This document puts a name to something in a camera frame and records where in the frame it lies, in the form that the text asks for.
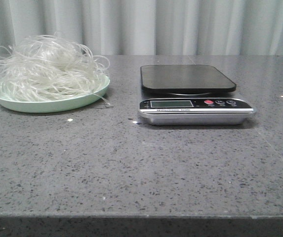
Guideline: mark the white vermicelli noodle bundle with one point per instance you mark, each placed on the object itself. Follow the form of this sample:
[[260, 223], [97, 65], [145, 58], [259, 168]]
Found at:
[[49, 68]]

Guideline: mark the black silver kitchen scale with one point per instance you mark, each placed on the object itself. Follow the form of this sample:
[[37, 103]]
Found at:
[[190, 95]]

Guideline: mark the white pleated curtain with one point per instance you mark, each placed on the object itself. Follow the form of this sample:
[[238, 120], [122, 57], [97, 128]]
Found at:
[[151, 27]]

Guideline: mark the light green round plate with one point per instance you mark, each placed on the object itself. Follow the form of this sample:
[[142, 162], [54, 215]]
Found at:
[[57, 105]]

